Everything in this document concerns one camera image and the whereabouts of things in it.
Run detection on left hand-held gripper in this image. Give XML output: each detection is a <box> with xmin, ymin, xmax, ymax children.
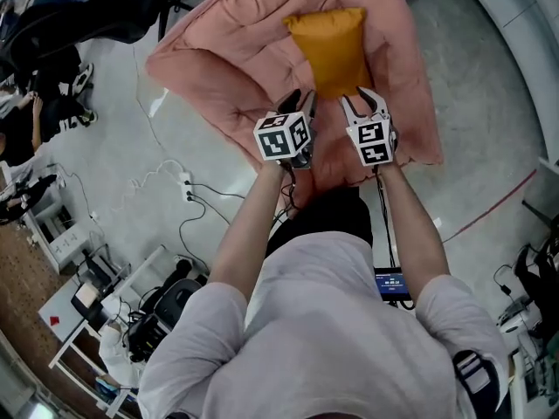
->
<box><xmin>252</xmin><ymin>87</ymin><xmax>320</xmax><ymax>171</ymax></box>

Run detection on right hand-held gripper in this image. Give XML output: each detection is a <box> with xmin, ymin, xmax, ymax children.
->
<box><xmin>339</xmin><ymin>85</ymin><xmax>400</xmax><ymax>167</ymax></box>

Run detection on orange cushion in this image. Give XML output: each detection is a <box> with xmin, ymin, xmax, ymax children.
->
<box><xmin>282</xmin><ymin>6</ymin><xmax>373</xmax><ymax>101</ymax></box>

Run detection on person's right forearm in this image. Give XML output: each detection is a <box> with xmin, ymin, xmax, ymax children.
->
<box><xmin>376</xmin><ymin>163</ymin><xmax>452</xmax><ymax>306</ymax></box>

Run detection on person's left forearm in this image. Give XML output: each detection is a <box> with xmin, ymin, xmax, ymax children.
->
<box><xmin>207</xmin><ymin>160</ymin><xmax>287</xmax><ymax>306</ymax></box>

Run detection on pink padded armchair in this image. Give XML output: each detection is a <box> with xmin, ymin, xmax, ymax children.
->
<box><xmin>145</xmin><ymin>0</ymin><xmax>445</xmax><ymax>200</ymax></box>

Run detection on person's black trousers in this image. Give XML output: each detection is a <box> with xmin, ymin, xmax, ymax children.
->
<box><xmin>265</xmin><ymin>186</ymin><xmax>375</xmax><ymax>259</ymax></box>

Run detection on white power strip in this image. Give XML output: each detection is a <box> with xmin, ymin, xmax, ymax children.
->
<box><xmin>177</xmin><ymin>171</ymin><xmax>194</xmax><ymax>203</ymax></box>

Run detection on white curved shelving unit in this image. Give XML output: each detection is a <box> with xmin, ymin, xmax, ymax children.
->
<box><xmin>456</xmin><ymin>0</ymin><xmax>559</xmax><ymax>178</ymax></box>

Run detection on black tablet with blue screen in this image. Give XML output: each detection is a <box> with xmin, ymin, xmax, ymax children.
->
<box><xmin>373</xmin><ymin>266</ymin><xmax>412</xmax><ymax>306</ymax></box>

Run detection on black mesh metal chair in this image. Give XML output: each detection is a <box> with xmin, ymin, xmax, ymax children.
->
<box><xmin>521</xmin><ymin>198</ymin><xmax>559</xmax><ymax>235</ymax></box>

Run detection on black office chair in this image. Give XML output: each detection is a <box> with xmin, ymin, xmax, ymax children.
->
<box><xmin>0</xmin><ymin>0</ymin><xmax>196</xmax><ymax>46</ymax></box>

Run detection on grey round-faced device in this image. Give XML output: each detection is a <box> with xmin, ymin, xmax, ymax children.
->
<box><xmin>153</xmin><ymin>277</ymin><xmax>205</xmax><ymax>327</ymax></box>

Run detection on person's white shirt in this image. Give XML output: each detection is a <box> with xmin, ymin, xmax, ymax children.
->
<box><xmin>137</xmin><ymin>230</ymin><xmax>510</xmax><ymax>419</ymax></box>

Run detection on white drawer cabinet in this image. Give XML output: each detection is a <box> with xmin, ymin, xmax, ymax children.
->
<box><xmin>24</xmin><ymin>205</ymin><xmax>91</xmax><ymax>275</ymax></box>

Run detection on black electronic equipment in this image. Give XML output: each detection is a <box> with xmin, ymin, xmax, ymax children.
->
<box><xmin>125</xmin><ymin>313</ymin><xmax>172</xmax><ymax>362</ymax></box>

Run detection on white table with red sticker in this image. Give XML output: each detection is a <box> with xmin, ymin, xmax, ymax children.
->
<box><xmin>38</xmin><ymin>244</ymin><xmax>169</xmax><ymax>371</ymax></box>

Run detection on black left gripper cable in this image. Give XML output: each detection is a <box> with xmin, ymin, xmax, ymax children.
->
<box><xmin>271</xmin><ymin>166</ymin><xmax>303</xmax><ymax>230</ymax></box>

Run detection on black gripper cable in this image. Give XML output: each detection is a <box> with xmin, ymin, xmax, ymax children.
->
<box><xmin>271</xmin><ymin>166</ymin><xmax>303</xmax><ymax>230</ymax></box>
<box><xmin>372</xmin><ymin>165</ymin><xmax>398</xmax><ymax>270</ymax></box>

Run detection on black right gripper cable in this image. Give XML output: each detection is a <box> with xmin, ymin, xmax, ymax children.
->
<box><xmin>372</xmin><ymin>165</ymin><xmax>398</xmax><ymax>270</ymax></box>

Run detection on black power cable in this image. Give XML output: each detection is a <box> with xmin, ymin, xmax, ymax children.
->
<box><xmin>188</xmin><ymin>182</ymin><xmax>246</xmax><ymax>202</ymax></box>

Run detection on long black floor cable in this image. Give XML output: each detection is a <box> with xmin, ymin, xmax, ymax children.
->
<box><xmin>177</xmin><ymin>194</ymin><xmax>212</xmax><ymax>275</ymax></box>

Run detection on white floor cable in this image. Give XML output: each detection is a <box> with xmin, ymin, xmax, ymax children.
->
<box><xmin>108</xmin><ymin>159</ymin><xmax>187</xmax><ymax>213</ymax></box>

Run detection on black shoulder strap with buckle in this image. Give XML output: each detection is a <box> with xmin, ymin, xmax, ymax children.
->
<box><xmin>452</xmin><ymin>349</ymin><xmax>504</xmax><ymax>411</ymax></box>

